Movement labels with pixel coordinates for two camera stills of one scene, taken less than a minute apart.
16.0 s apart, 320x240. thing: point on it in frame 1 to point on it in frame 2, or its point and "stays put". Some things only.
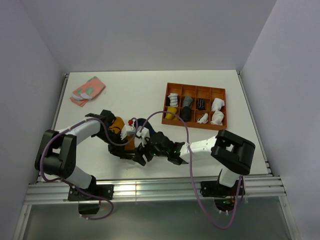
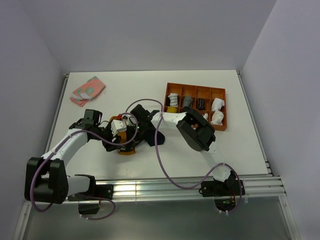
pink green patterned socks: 81,95 stays put
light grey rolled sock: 188,101 stays put
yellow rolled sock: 169,116 stays put
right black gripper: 139,151 to 138,139
